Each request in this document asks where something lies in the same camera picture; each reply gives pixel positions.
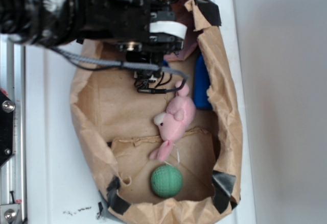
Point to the brown paper bag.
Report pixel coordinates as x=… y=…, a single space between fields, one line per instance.
x=116 y=130

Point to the aluminium frame rail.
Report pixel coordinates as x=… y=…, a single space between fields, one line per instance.
x=13 y=173

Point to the green textured ball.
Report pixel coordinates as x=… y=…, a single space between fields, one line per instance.
x=166 y=181

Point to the black octagonal mount plate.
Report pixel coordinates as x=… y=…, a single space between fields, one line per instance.
x=7 y=128

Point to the pink plush bunny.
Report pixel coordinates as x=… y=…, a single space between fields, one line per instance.
x=173 y=123

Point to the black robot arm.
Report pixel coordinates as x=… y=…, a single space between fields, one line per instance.
x=52 y=23

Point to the blue bottle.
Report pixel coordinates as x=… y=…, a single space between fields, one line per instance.
x=201 y=85

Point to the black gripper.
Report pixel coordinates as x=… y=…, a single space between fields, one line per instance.
x=145 y=29

